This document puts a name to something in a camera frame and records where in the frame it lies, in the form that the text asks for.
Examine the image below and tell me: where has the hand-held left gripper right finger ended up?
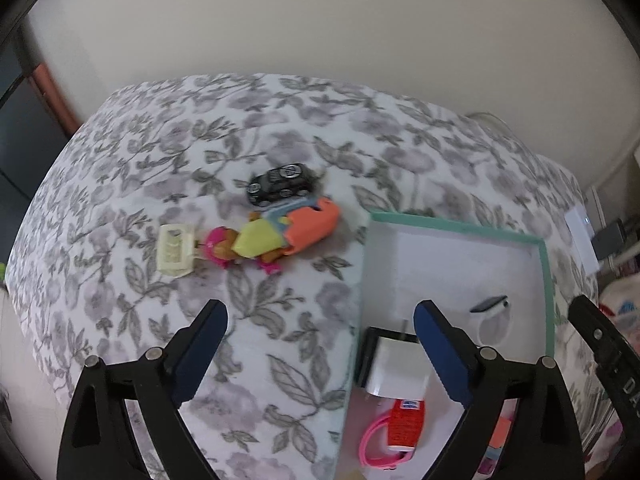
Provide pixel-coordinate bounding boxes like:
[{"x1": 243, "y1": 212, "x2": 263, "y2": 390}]
[{"x1": 413, "y1": 300, "x2": 586, "y2": 480}]

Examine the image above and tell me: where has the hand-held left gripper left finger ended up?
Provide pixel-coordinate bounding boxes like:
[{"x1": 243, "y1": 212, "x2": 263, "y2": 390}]
[{"x1": 56, "y1": 299, "x2": 229, "y2": 480}]

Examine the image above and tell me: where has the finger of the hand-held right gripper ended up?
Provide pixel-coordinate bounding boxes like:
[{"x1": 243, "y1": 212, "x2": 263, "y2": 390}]
[{"x1": 568, "y1": 294, "x2": 640, "y2": 411}]

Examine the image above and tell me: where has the white power adapter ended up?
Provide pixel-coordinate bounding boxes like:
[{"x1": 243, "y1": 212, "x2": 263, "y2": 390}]
[{"x1": 361, "y1": 337, "x2": 432, "y2": 401}]

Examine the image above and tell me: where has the black power adapter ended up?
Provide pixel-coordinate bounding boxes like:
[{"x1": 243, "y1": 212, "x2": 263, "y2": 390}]
[{"x1": 354, "y1": 326, "x2": 421, "y2": 388}]

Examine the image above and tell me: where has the red glue stick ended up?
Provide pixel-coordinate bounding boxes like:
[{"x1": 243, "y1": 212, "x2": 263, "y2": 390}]
[{"x1": 387, "y1": 399, "x2": 426, "y2": 451}]

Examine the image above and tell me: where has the teal cardboard box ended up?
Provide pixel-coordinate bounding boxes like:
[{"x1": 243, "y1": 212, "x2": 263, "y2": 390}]
[{"x1": 332, "y1": 210, "x2": 556, "y2": 480}]

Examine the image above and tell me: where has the orange blue toy vehicle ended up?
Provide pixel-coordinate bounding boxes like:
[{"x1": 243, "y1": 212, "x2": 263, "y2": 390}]
[{"x1": 262, "y1": 196, "x2": 342, "y2": 257}]

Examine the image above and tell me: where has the printed colourful cloth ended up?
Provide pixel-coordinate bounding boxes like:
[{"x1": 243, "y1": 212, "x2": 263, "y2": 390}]
[{"x1": 582, "y1": 260, "x2": 640, "y2": 480}]

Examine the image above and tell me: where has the small orange block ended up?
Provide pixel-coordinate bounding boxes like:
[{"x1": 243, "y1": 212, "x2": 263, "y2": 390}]
[{"x1": 487, "y1": 410, "x2": 516, "y2": 452}]

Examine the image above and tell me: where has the cream hair claw clip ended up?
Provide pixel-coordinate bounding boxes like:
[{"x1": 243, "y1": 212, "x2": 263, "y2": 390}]
[{"x1": 157, "y1": 224, "x2": 206, "y2": 277}]

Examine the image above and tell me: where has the pink toy figure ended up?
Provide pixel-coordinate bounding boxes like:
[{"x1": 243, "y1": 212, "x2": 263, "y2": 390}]
[{"x1": 202, "y1": 226, "x2": 282, "y2": 275}]

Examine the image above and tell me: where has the pink wristband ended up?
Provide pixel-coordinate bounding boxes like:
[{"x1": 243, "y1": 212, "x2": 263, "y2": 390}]
[{"x1": 361, "y1": 407, "x2": 416, "y2": 472}]

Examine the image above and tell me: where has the floral grey white blanket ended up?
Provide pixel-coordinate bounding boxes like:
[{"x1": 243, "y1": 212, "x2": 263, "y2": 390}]
[{"x1": 5, "y1": 74, "x2": 601, "y2": 480}]

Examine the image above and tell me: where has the black toy car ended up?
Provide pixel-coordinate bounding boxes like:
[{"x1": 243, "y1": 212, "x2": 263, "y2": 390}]
[{"x1": 245, "y1": 162, "x2": 313, "y2": 207}]

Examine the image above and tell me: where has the dark cabinet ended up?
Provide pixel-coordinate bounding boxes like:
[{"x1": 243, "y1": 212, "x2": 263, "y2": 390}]
[{"x1": 0, "y1": 55, "x2": 76, "y2": 201}]

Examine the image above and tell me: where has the brown wooden trim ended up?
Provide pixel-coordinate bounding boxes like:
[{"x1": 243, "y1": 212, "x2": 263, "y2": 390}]
[{"x1": 32, "y1": 62, "x2": 81, "y2": 133}]

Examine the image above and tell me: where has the white wall plug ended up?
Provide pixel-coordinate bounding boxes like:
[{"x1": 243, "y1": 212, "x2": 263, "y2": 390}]
[{"x1": 564, "y1": 202, "x2": 601, "y2": 275}]

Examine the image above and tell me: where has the white cable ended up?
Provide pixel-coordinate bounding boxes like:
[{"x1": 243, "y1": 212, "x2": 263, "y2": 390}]
[{"x1": 467, "y1": 111, "x2": 518, "y2": 138}]

